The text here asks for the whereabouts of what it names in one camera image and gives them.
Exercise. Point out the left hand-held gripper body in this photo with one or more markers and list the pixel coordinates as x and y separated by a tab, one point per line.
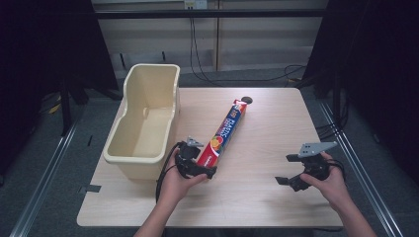
188	158

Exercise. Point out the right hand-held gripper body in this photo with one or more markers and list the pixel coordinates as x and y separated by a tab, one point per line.
314	161

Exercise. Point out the long plastic wrap box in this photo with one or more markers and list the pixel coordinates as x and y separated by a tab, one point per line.
224	131

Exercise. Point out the cream plastic bin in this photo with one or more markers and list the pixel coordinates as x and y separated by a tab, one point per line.
145	131

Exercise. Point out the person's right hand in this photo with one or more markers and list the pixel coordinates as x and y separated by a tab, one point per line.
329	184

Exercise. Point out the person's left hand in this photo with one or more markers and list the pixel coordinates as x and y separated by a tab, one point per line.
179	184

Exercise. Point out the black tape strip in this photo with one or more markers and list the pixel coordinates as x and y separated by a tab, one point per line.
89	188

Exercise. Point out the black metal stand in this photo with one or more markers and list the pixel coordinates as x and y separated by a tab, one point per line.
66	98

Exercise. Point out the black horizontal metal bar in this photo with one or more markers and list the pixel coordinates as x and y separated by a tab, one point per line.
210	13

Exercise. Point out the aluminium floor rail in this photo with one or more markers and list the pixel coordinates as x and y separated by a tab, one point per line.
42	184
359	164

